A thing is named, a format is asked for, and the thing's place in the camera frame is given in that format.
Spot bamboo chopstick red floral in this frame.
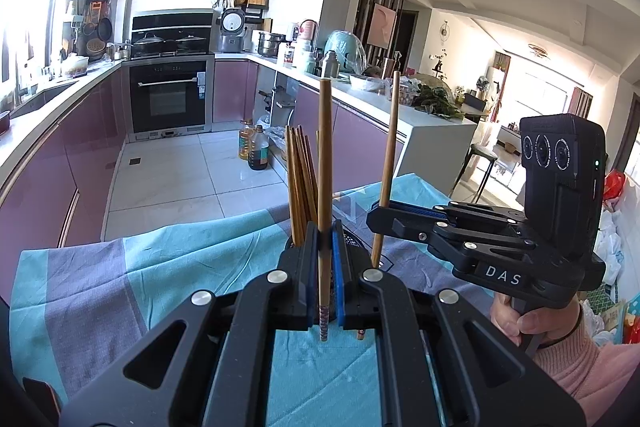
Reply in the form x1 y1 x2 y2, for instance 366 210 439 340
291 128 309 242

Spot bamboo chopstick red end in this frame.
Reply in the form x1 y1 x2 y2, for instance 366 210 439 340
285 126 304 247

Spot black mesh utensil cup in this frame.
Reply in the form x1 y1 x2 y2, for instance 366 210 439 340
277 220 372 277

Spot pink sleeve right forearm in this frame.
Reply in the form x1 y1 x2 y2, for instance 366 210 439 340
534 323 639 426

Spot person's right hand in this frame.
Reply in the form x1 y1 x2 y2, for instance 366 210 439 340
490 293 582 346

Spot green leafy vegetables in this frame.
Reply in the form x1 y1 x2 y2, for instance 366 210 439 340
411 84 463 119

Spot purple lower cabinets right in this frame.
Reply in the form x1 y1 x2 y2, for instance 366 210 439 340
214 58 407 193

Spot purple cabinets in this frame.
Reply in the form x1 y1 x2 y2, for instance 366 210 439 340
214 58 407 193
1 66 126 303

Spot teal purple tablecloth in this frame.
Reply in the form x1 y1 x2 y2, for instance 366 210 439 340
8 171 501 427

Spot mint green air fryer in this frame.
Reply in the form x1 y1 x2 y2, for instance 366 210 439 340
324 30 368 75

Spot dark oil bottle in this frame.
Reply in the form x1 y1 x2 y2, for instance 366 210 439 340
247 124 269 170

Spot yellow cooking oil bottle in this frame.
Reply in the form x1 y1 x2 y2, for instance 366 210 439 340
238 120 255 160

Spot purple lower cabinets left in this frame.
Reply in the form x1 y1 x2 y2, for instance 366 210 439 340
1 66 126 303

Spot pink thermos kettle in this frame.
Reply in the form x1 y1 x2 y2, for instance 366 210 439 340
296 18 318 55

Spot steel stock pot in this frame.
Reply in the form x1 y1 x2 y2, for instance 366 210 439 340
257 31 286 57

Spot black built-in oven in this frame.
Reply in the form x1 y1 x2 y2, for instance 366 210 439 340
128 55 214 141

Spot white rice cooker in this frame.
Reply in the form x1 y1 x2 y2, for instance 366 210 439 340
217 8 245 53

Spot black range hood stove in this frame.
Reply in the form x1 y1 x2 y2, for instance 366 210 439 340
130 9 214 60

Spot black right camera box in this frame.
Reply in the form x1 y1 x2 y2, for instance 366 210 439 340
520 114 606 260

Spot pink wall picture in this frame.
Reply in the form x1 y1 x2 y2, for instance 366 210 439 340
367 3 397 50

